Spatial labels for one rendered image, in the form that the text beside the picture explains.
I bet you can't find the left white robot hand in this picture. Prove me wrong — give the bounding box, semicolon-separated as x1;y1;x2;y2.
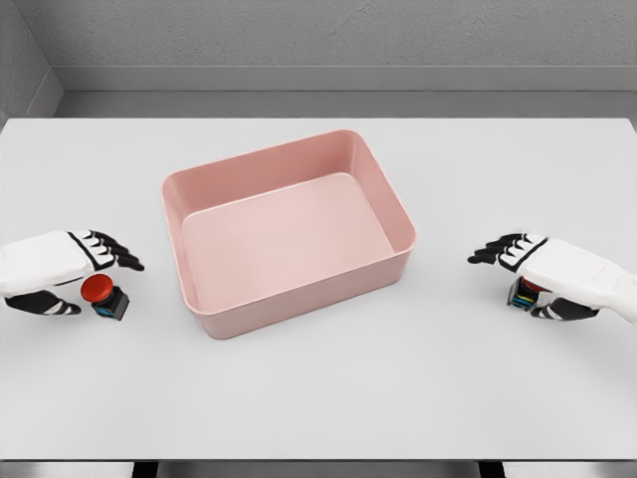
0;229;146;317

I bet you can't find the pink rectangular plastic basket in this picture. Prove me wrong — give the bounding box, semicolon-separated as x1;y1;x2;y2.
159;128;418;342

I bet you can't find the red button industrial switch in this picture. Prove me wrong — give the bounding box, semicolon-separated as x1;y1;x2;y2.
81;273;132;324
507;276;542;312

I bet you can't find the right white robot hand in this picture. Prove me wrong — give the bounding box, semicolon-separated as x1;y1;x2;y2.
466;232;634;322

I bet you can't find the wide white table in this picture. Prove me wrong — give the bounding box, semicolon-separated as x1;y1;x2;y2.
0;117;637;478

